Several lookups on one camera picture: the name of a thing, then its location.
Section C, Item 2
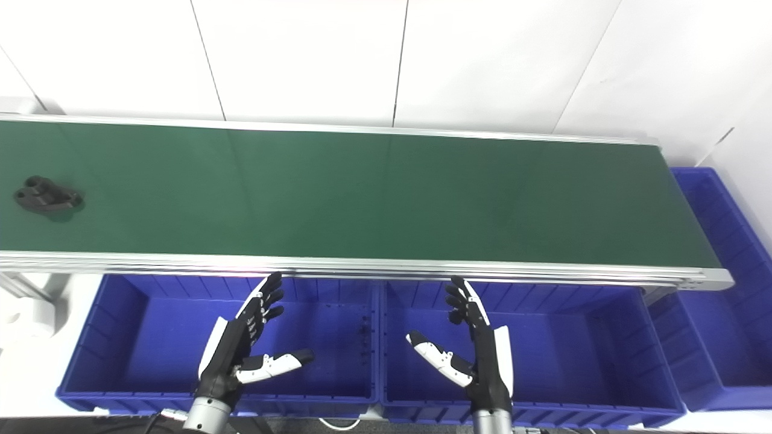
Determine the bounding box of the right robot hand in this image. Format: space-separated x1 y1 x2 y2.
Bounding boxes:
405 277 514 414

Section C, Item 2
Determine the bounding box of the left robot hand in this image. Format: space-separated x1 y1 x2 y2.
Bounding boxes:
197 272 315 404

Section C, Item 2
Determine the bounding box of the black flange part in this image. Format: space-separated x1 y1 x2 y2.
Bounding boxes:
13 175 85 213

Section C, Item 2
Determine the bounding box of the blue plastic bin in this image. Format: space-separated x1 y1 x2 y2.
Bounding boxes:
648 167 772 412
55 274 381 418
379 280 687 429

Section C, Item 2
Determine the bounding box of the green conveyor belt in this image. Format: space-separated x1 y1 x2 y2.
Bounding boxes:
0 113 735 292

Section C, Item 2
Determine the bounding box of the aluminium conveyor leg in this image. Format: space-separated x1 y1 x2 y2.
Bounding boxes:
0 272 55 302

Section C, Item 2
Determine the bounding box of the white block with hole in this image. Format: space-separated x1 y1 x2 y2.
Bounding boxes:
0 298 59 351

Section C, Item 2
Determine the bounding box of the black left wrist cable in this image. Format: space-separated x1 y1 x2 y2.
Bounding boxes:
142 409 189 434

